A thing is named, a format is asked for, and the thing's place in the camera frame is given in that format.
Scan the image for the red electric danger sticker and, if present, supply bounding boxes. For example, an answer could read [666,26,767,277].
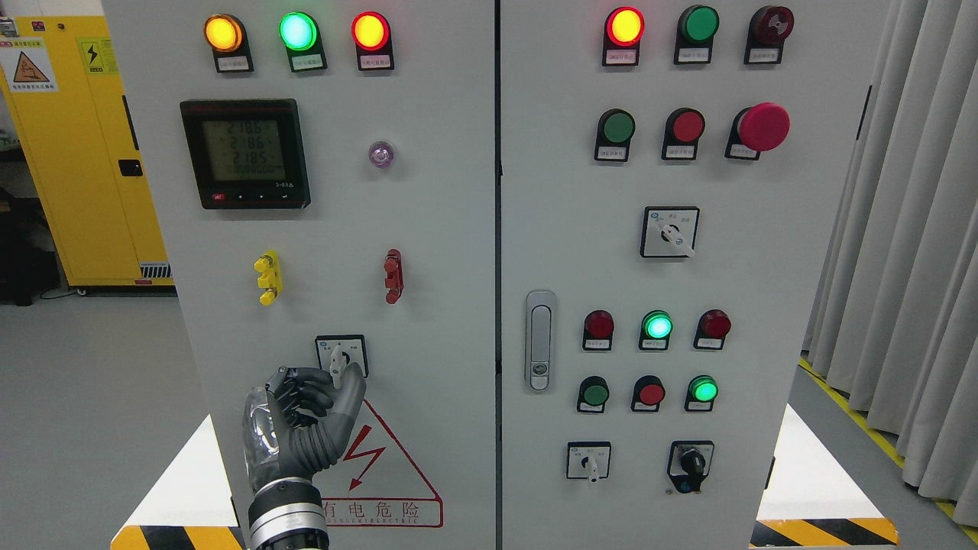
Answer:
[315,401,444,529]

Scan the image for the green indicator light top right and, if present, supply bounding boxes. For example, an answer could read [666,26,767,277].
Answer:
[673,5,720,66]

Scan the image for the black digital power meter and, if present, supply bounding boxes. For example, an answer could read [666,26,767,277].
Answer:
[180,99,311,210]

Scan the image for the dark red indicator left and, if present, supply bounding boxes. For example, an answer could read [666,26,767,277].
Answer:
[582,309,615,351]

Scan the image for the red push button lower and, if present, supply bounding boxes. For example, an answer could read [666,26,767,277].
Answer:
[631,375,666,413]

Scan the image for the lit green push button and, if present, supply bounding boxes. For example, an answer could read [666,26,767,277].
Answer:
[684,374,719,413]

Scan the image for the dark red indicator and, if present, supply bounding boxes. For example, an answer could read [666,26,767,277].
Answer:
[694,309,733,351]
[582,309,615,351]

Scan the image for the yellow safety storage cabinet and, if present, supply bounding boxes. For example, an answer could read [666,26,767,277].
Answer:
[2,15,174,291]

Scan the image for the green indicator light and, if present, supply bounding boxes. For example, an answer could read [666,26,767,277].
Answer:
[278,11,328,73]
[673,5,720,66]

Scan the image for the small clear indicator lamp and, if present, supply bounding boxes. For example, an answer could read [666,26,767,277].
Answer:
[369,141,396,170]

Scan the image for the black knob selector switch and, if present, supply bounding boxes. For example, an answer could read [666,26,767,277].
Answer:
[666,441,715,494]

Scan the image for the white rotary selector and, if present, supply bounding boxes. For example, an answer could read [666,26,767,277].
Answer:
[639,206,700,260]
[565,441,612,484]

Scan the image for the amber indicator light top left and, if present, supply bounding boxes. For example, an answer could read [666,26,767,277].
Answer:
[205,14,254,73]

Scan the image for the white rotary selector upper right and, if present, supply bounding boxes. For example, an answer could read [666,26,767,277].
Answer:
[639,206,700,260]

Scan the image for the red emergency stop button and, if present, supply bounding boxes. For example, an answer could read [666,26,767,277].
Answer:
[724,102,792,161]

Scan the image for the green indicator light top left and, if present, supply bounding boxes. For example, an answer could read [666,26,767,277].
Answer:
[278,11,328,73]

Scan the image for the green push button upper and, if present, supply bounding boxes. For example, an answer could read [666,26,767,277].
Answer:
[593,108,636,163]

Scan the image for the grey electrical control cabinet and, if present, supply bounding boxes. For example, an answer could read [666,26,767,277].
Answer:
[102,1,894,549]

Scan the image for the yellow terminal connector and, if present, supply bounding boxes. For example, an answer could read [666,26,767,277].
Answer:
[254,250,283,306]

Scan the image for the red-amber indicator light left door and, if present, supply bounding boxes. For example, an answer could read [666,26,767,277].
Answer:
[351,11,395,72]

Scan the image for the lit green indicator middle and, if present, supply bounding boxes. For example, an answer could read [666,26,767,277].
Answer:
[638,309,673,351]

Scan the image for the silver cabinet door handle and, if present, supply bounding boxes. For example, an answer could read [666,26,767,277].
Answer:
[524,290,558,393]

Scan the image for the white rotary light switch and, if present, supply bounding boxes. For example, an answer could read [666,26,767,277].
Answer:
[314,335,370,390]

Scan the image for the red terminal connector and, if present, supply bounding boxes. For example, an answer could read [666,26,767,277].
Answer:
[382,248,404,304]

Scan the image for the red-amber indicator light door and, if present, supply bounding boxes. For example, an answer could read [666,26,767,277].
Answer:
[601,6,645,67]
[351,11,395,72]

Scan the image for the green push button lower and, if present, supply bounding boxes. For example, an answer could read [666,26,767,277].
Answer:
[576,375,609,414]

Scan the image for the red push button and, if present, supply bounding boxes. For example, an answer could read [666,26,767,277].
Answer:
[631,375,666,413]
[661,107,705,161]

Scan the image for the red-amber indicator light right door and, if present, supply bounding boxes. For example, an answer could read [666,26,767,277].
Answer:
[601,6,645,67]

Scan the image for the white rotary selector lower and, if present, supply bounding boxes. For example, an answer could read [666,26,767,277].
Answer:
[565,441,612,484]

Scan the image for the dark red buzzer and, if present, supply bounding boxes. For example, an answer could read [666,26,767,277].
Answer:
[743,5,795,65]

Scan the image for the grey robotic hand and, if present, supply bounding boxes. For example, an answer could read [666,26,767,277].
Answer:
[242,363,366,493]

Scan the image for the grey curtain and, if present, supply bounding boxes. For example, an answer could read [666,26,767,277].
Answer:
[804,1,977,526]

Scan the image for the red push button upper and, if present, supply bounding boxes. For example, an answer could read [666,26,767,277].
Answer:
[661,107,705,161]

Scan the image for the dark red indicator right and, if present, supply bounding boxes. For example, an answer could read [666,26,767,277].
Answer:
[694,309,733,351]

